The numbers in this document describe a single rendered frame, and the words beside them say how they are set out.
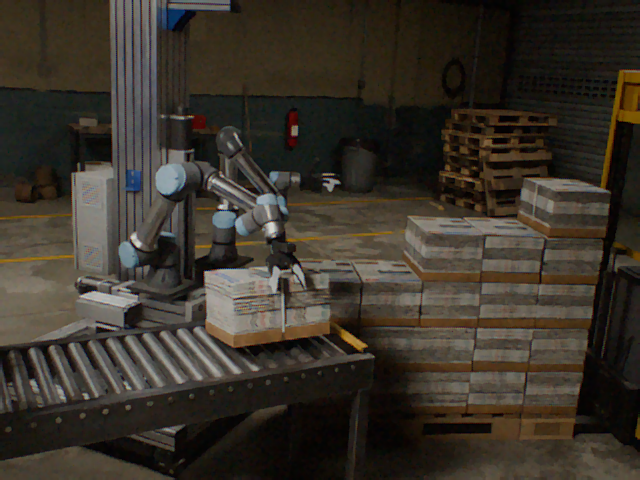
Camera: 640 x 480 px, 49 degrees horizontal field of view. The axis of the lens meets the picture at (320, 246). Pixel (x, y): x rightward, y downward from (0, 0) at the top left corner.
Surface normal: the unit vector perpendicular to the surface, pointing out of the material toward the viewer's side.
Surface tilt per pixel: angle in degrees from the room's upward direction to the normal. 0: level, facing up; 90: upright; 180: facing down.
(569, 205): 90
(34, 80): 90
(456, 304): 90
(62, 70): 90
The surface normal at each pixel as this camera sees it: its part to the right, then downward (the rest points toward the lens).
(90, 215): -0.42, 0.21
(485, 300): 0.12, 0.25
